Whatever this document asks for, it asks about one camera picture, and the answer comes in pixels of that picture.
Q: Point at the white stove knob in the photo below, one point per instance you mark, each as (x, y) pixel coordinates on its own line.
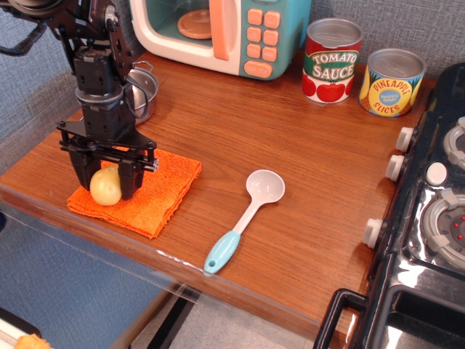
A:
(404, 139)
(371, 232)
(394, 167)

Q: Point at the white ladle teal handle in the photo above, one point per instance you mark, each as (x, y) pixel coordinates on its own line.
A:
(264, 187)

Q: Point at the white stove knob front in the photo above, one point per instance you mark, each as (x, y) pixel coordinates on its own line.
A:
(371, 232)

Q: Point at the white stove knob rear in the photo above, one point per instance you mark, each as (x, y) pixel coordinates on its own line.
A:
(404, 139)

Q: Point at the pineapple slices can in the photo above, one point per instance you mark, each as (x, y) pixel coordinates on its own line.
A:
(391, 82)

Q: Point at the orange folded towel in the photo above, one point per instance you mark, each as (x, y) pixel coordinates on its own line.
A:
(153, 205)

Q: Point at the yellow toy potato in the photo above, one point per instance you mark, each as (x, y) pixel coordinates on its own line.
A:
(105, 186)

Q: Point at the white stove knob middle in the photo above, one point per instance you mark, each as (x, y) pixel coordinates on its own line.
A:
(394, 167)

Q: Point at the black toy stove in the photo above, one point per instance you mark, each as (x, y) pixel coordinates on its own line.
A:
(415, 295)

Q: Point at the small steel pot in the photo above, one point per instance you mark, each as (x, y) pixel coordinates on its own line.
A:
(145, 90)

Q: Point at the teal toy microwave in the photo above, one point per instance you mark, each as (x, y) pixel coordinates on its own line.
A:
(253, 39)

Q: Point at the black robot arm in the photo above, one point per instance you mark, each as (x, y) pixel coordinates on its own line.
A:
(111, 99)

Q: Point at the orange object bottom corner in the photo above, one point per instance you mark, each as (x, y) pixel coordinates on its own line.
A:
(31, 341)

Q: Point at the tomato sauce can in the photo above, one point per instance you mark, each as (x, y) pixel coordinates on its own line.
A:
(331, 55)

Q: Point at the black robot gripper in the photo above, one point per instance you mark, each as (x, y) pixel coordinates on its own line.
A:
(107, 132)

